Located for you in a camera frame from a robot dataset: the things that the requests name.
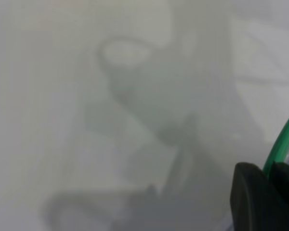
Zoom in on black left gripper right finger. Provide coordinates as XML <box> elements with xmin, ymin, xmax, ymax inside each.
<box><xmin>271</xmin><ymin>160</ymin><xmax>289</xmax><ymax>231</ymax></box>

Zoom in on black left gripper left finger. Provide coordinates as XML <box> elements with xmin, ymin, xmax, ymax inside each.
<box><xmin>230</xmin><ymin>162</ymin><xmax>276</xmax><ymax>231</ymax></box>

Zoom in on clear bag with green zipper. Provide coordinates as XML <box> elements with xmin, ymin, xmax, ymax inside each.
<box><xmin>262</xmin><ymin>103</ymin><xmax>289</xmax><ymax>174</ymax></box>

